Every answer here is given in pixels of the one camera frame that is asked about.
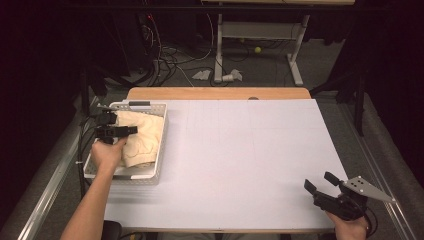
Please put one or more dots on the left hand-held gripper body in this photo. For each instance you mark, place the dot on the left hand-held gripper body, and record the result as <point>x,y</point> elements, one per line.
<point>106,131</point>

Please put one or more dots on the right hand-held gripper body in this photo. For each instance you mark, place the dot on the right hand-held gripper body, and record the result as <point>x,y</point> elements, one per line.
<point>346,203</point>

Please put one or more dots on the cream cloth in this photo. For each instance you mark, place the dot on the cream cloth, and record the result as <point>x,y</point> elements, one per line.
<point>145,140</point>

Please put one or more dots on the white perforated plastic basket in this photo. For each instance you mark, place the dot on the white perforated plastic basket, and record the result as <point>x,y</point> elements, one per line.
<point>160,143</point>

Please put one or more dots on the person's left hand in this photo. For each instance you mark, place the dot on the person's left hand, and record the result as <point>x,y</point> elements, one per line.
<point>106,155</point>

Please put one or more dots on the person's right hand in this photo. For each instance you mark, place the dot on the person's right hand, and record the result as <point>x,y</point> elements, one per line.
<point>348,230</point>

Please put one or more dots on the black metal stand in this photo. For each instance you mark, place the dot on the black metal stand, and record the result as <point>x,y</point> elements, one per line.
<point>359,106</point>
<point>85,96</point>

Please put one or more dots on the white table mat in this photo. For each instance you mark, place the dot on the white table mat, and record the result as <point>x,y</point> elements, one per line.
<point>250,160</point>

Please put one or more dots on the crumpled white paper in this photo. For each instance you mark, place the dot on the crumpled white paper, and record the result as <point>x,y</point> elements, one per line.
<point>202,75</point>
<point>232,76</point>

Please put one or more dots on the wooden table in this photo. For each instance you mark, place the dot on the wooden table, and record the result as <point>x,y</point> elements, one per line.
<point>216,93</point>

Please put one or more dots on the black chair seat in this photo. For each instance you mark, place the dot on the black chair seat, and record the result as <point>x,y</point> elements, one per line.
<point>113,230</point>

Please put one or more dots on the yellow ball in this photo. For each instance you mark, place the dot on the yellow ball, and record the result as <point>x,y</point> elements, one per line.
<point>257,49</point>

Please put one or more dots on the metal floor rail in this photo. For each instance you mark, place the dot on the metal floor rail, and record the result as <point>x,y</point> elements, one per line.
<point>50,193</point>
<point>373,156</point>

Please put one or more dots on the white metal desk frame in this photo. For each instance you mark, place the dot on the white metal desk frame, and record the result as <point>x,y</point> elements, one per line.
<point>260,30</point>

